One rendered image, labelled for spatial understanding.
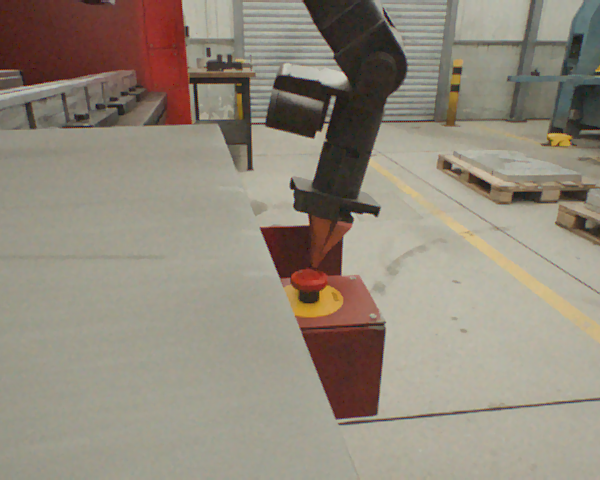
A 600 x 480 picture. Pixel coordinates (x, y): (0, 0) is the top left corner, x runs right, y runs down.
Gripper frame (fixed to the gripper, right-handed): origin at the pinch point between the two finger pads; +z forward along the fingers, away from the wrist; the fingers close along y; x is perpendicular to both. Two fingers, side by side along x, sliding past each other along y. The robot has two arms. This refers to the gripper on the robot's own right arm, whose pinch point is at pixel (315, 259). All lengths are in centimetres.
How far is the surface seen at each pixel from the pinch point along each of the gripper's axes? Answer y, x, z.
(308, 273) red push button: 2.8, 9.4, -2.0
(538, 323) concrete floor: -126, -96, 47
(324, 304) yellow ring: 0.7, 11.0, 0.4
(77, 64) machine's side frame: 81, -163, -4
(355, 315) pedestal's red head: -2.0, 13.2, -0.1
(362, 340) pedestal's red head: -2.9, 14.7, 1.6
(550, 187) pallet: -227, -249, 6
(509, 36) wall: -407, -710, -173
